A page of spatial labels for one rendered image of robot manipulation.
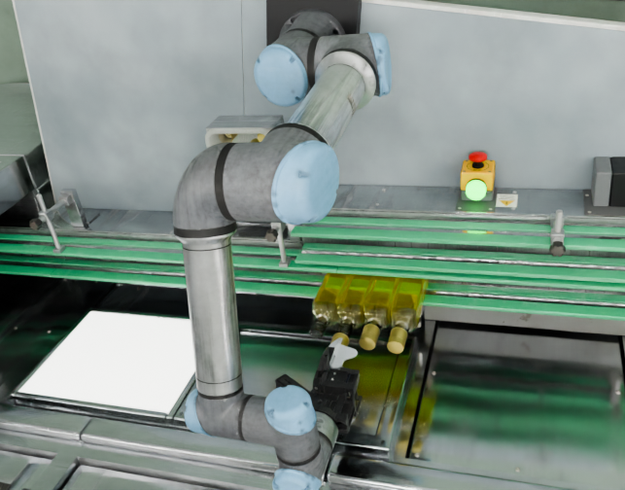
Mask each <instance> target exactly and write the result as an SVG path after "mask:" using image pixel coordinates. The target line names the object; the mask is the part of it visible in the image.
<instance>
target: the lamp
mask: <svg viewBox="0 0 625 490"><path fill-rule="evenodd" d="M486 191H487V185H486V183H485V182H484V181H483V180H481V179H471V180H469V181H468V183H467V186H466V194H467V196H468V198H470V199H472V200H479V199H481V198H483V197H484V195H485V193H486Z"/></svg>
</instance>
